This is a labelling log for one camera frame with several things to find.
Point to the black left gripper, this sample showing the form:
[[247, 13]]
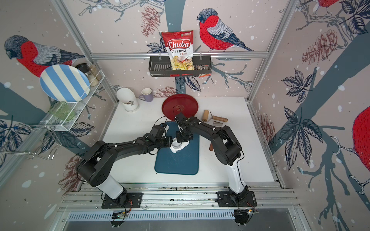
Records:
[[169, 138]]

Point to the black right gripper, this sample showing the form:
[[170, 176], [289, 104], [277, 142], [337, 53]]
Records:
[[179, 140]]

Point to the white dough piece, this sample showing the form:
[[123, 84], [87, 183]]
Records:
[[176, 148]]

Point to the teal cutting board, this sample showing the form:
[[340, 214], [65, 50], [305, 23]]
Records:
[[182, 162]]

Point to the wooden dough roller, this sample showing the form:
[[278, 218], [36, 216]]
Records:
[[207, 116]]

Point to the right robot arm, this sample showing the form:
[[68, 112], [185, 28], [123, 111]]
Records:
[[226, 147]]

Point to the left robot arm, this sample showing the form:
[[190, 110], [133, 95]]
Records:
[[96, 165]]

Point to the red round tray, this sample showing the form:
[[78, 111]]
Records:
[[179, 103]]

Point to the purple mug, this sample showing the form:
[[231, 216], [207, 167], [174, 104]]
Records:
[[146, 95]]

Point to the white cutlery holder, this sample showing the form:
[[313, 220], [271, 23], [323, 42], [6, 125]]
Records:
[[128, 99]]

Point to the Chuba cassava chips bag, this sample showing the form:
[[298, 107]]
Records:
[[179, 46]]

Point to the green glass cup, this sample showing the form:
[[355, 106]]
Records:
[[62, 111]]

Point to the spice jar dark lid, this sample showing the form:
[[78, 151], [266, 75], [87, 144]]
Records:
[[83, 67]]

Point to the blue striped plate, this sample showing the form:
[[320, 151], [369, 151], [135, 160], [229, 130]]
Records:
[[65, 83]]

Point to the metal spatula wooden handle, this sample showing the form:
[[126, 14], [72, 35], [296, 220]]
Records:
[[215, 124]]

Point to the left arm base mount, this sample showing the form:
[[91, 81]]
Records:
[[125, 200]]

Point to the black wire wall basket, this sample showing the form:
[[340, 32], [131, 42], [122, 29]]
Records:
[[161, 67]]

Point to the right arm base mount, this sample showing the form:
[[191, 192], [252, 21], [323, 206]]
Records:
[[246, 198]]

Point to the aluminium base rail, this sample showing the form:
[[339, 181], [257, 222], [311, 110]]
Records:
[[173, 203]]

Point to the clear wire wall shelf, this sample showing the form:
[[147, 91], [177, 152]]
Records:
[[53, 123]]

